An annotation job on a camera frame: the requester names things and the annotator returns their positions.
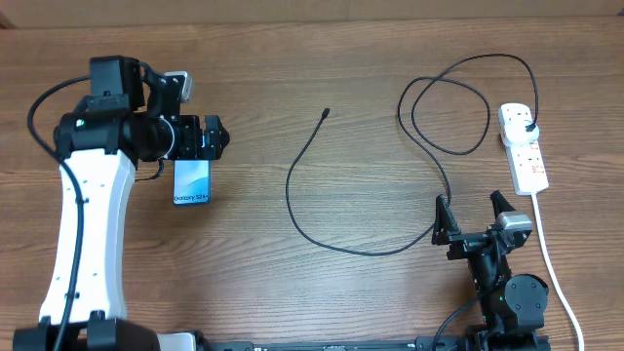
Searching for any white power strip cord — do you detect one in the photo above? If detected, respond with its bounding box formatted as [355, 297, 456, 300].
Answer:
[529, 192, 586, 351]

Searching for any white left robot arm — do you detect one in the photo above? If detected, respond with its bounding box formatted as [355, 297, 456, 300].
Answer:
[13, 56, 230, 350]

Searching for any white power strip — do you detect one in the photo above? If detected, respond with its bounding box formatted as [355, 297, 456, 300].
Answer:
[497, 102, 549, 196]

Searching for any black USB charging cable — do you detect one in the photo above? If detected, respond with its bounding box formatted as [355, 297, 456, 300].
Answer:
[285, 53, 541, 257]

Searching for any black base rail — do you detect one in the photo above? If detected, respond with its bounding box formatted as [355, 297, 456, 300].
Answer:
[194, 334, 552, 351]

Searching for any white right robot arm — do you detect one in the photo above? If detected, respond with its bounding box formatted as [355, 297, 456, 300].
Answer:
[430, 191, 550, 350]

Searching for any white charger plug adapter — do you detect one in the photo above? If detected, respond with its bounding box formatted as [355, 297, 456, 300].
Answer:
[500, 120, 540, 147]

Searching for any Galaxy S24+ smartphone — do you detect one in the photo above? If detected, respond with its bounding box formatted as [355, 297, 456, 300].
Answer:
[174, 160, 211, 206]

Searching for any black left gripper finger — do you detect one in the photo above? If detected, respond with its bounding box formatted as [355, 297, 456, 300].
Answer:
[202, 143, 226, 161]
[203, 115, 230, 146]

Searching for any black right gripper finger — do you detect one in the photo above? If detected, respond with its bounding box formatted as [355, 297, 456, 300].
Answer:
[489, 190, 515, 218]
[431, 195, 461, 245]

